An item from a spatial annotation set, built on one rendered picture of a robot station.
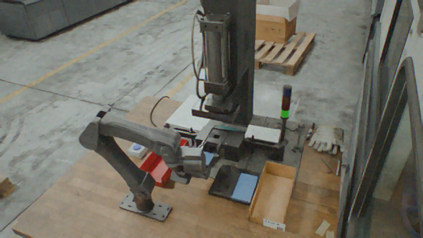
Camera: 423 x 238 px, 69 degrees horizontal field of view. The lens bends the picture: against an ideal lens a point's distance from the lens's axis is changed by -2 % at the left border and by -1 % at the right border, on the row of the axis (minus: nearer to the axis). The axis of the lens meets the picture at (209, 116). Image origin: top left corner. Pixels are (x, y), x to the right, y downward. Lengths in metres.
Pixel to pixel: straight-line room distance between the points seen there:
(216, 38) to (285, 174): 0.60
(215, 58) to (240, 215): 0.58
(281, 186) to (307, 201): 0.12
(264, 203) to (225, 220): 0.16
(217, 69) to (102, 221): 0.70
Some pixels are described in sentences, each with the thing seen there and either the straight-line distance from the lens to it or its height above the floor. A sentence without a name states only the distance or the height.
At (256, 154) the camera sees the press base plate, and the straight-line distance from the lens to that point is 1.41.
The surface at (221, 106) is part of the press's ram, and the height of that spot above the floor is 1.18.
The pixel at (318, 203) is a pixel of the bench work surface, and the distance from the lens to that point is 1.26.
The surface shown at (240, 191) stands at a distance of 1.22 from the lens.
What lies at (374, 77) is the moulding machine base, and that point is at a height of 0.97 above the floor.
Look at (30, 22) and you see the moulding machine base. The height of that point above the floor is 0.38.
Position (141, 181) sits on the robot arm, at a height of 1.07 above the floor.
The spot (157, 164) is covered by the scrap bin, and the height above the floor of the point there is 0.91.
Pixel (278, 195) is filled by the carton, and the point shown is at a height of 0.91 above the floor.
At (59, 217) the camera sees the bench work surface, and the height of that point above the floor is 0.90.
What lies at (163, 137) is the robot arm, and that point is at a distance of 0.94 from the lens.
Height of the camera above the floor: 1.84
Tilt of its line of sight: 35 degrees down
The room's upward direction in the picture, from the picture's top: 4 degrees counter-clockwise
